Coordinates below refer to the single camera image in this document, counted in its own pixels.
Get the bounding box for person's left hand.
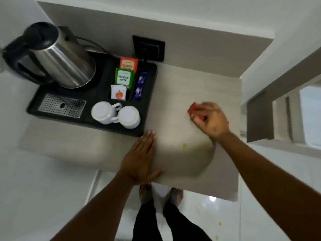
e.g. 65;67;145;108
119;130;166;185

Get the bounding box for person's right hand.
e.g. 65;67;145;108
189;101;231;141

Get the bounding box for red sponge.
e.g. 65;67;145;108
187;102;207;122

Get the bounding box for person's right forearm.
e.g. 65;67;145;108
216;130;321;241

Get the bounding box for person's left forearm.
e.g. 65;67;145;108
50;170;141;241

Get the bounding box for person's left sandal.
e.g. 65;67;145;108
139;183;154;205

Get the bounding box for person's sandal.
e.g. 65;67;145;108
164;187;184;208
139;183;154;205

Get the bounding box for person's right sandal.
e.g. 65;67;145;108
164;187;184;208

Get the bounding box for beige wooden countertop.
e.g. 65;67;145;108
19;61;242;203

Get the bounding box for person's black trousers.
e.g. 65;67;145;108
131;199;212;241

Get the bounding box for white ceramic cup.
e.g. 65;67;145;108
111;105;141;130
91;101;123;125

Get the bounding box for white apple print packet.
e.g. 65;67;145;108
110;84;127;101

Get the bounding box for black kettle tray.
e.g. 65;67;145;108
26;51;158;138

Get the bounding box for green tea packet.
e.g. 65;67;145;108
114;68;135;89

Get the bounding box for orange tea packet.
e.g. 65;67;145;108
119;57;139;73

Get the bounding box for perforated metal drip grate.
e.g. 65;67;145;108
37;93;87;119

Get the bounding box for stainless steel electric kettle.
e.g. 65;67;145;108
2;21;97;89

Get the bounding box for black wall socket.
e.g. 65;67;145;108
132;35;166;62

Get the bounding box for black kettle power cable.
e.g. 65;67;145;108
75;35;121;60

